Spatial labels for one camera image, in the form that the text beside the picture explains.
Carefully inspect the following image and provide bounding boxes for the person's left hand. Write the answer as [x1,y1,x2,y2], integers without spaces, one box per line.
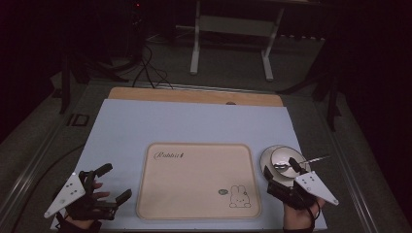
[63,181,111,231]

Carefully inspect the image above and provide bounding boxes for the black floor socket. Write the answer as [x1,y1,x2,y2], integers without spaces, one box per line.
[66,113,90,127]

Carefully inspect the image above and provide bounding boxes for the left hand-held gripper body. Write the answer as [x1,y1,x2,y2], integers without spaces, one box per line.
[44,170,119,221]

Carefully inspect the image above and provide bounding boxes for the white metal table frame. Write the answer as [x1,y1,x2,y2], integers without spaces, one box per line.
[189,0,287,83]

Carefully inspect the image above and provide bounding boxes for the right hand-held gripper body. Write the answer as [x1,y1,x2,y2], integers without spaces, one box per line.
[266,170,340,211]

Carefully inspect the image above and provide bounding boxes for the metal spoon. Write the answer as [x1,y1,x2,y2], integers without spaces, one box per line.
[273,154,332,171]

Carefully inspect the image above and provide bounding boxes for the person's left black sleeve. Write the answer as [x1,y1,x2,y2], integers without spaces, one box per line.
[55,212,103,233]

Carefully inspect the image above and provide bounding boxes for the person's right hand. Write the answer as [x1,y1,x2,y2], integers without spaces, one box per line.
[283,197,326,233]

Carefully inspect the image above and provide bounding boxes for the beige rabbit print placemat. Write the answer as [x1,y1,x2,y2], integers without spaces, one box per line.
[135,142,263,221]

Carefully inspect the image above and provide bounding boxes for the black floor cables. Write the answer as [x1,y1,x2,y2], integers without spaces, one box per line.
[131,43,174,90]

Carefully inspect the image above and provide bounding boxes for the dark cable on floor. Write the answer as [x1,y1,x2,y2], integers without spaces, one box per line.
[9,143,86,233]

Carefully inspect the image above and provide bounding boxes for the black metal stand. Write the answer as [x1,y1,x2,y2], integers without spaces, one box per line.
[51,48,130,115]
[276,38,343,132]

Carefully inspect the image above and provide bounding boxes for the light blue table cover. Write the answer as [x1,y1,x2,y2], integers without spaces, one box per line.
[50,98,328,232]

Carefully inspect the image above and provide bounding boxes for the wooden table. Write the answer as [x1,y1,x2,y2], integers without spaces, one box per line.
[107,85,285,108]

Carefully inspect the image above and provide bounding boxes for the black device with red light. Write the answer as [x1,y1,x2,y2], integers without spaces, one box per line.
[129,0,146,64]

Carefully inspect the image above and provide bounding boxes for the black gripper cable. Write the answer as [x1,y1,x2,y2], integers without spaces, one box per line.
[305,199,323,231]

